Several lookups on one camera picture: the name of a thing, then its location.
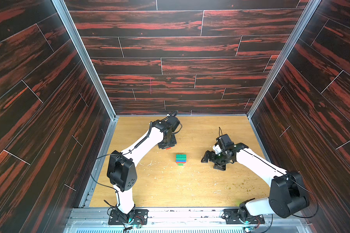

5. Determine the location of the dark green 2x4 lego brick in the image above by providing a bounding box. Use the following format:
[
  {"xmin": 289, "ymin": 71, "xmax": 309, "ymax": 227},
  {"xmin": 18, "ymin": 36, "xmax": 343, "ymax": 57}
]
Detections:
[{"xmin": 176, "ymin": 154, "xmax": 187, "ymax": 160}]

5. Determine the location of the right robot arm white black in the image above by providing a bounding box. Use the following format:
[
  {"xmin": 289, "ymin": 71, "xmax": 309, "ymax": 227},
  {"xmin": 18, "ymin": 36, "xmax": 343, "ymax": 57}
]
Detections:
[{"xmin": 201, "ymin": 143, "xmax": 310, "ymax": 223}]

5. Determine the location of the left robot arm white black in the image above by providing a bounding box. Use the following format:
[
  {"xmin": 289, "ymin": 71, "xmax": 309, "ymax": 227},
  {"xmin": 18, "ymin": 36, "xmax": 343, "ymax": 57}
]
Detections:
[{"xmin": 107, "ymin": 114, "xmax": 181, "ymax": 221}]

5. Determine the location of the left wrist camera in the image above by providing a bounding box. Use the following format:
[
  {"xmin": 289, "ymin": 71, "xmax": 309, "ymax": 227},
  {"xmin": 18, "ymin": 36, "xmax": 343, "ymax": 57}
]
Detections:
[{"xmin": 166, "ymin": 116, "xmax": 180, "ymax": 132}]

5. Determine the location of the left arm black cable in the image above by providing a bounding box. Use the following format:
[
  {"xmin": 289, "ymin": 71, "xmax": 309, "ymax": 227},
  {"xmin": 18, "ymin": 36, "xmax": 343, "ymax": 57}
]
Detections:
[{"xmin": 90, "ymin": 110, "xmax": 183, "ymax": 210}]

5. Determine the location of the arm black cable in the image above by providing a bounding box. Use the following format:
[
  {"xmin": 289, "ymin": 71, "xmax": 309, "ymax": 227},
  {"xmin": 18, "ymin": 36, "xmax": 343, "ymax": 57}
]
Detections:
[
  {"xmin": 90, "ymin": 110, "xmax": 183, "ymax": 210},
  {"xmin": 218, "ymin": 126, "xmax": 320, "ymax": 233}
]

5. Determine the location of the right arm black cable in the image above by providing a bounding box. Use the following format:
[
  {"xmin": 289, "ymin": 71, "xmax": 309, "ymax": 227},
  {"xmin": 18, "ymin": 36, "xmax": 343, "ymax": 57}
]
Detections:
[{"xmin": 218, "ymin": 126, "xmax": 320, "ymax": 233}]

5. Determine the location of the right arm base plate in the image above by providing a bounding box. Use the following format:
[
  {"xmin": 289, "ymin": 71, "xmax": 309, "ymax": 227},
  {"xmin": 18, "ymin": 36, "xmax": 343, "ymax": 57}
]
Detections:
[{"xmin": 222, "ymin": 208, "xmax": 265, "ymax": 225}]

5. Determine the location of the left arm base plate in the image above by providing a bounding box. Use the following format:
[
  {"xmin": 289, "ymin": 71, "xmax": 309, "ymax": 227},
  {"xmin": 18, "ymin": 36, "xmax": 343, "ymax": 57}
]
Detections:
[{"xmin": 108, "ymin": 207, "xmax": 149, "ymax": 225}]

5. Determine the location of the aluminium front rail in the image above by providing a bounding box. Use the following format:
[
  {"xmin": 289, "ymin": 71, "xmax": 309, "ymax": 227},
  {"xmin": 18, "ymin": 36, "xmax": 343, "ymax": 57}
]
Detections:
[{"xmin": 64, "ymin": 207, "xmax": 314, "ymax": 233}]

